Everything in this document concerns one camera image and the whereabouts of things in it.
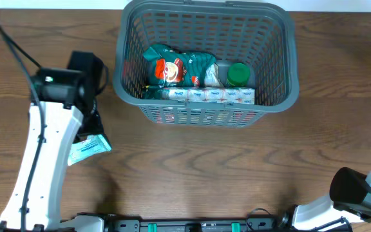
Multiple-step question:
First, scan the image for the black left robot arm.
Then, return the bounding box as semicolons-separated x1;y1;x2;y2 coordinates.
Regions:
0;51;108;231

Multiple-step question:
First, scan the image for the orange pasta pack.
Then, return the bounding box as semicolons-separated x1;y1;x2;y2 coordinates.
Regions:
142;107;263;128

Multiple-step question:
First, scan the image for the white tissue pack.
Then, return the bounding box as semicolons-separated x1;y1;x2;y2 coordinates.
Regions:
161;87;255;104

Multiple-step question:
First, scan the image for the grey plastic basket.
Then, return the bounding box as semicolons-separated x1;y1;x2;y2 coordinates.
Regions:
113;1;299;115

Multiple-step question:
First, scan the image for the white paper pouch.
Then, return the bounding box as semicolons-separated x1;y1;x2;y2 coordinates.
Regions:
204;63;224;88

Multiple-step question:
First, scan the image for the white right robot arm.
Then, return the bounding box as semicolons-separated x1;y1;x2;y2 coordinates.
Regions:
278;167;371;231

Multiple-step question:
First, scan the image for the small teal packet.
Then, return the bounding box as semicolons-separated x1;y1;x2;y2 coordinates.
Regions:
67;134;112;166

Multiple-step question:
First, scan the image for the green lid jar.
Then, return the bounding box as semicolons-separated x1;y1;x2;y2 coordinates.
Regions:
226;63;251;87

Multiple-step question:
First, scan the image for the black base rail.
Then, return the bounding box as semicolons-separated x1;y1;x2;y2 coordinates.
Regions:
104;217;297;232

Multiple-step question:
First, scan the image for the green coffee bag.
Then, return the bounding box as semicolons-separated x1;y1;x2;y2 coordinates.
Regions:
143;44;216;100

